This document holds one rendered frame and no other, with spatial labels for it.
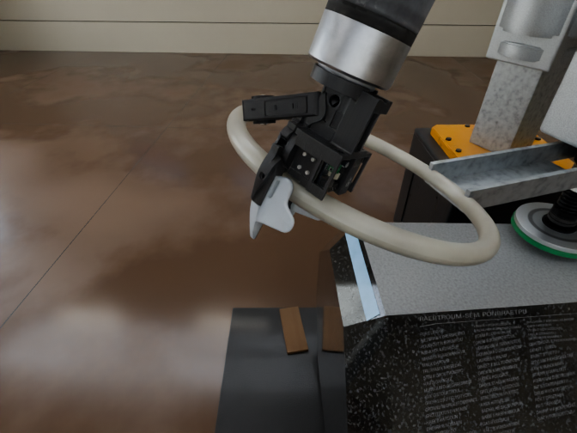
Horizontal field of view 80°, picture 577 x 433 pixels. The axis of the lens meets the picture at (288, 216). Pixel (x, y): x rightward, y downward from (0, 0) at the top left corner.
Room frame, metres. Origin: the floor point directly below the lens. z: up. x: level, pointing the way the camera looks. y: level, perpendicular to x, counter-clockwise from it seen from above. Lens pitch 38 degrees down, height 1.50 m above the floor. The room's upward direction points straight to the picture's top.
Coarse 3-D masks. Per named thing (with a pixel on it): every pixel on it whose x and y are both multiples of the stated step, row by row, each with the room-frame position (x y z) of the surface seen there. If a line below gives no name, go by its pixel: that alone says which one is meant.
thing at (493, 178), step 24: (552, 144) 0.76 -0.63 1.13; (432, 168) 0.65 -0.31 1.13; (456, 168) 0.67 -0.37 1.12; (480, 168) 0.69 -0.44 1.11; (504, 168) 0.71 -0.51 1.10; (528, 168) 0.71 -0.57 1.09; (552, 168) 0.72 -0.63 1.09; (576, 168) 0.64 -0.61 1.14; (480, 192) 0.55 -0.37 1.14; (504, 192) 0.57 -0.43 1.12; (528, 192) 0.59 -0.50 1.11; (552, 192) 0.62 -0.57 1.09
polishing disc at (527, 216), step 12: (528, 204) 0.84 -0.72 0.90; (540, 204) 0.84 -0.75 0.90; (552, 204) 0.84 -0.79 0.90; (516, 216) 0.78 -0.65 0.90; (528, 216) 0.78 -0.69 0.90; (540, 216) 0.78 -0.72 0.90; (528, 228) 0.73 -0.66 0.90; (540, 228) 0.73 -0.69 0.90; (540, 240) 0.68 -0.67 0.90; (552, 240) 0.68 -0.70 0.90; (564, 240) 0.68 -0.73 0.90; (576, 240) 0.68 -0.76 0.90; (576, 252) 0.64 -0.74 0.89
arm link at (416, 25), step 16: (336, 0) 0.35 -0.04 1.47; (352, 0) 0.34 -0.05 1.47; (368, 0) 0.33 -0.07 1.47; (384, 0) 0.33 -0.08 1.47; (400, 0) 0.33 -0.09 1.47; (416, 0) 0.33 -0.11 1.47; (432, 0) 0.35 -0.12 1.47; (352, 16) 0.34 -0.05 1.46; (368, 16) 0.33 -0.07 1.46; (384, 16) 0.33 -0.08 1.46; (400, 16) 0.33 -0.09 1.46; (416, 16) 0.34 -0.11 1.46; (384, 32) 0.33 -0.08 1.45; (400, 32) 0.33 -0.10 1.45; (416, 32) 0.35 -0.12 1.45
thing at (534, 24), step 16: (512, 0) 1.47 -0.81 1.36; (528, 0) 1.40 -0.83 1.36; (544, 0) 1.36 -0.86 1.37; (560, 0) 1.33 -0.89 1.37; (512, 16) 1.44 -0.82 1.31; (528, 16) 1.39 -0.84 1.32; (544, 16) 1.35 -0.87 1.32; (560, 16) 1.32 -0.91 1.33; (576, 16) 1.31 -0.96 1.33; (512, 32) 1.43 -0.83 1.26; (528, 32) 1.37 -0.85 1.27; (544, 32) 1.34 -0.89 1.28; (560, 32) 1.32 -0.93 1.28; (576, 32) 1.31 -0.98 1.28
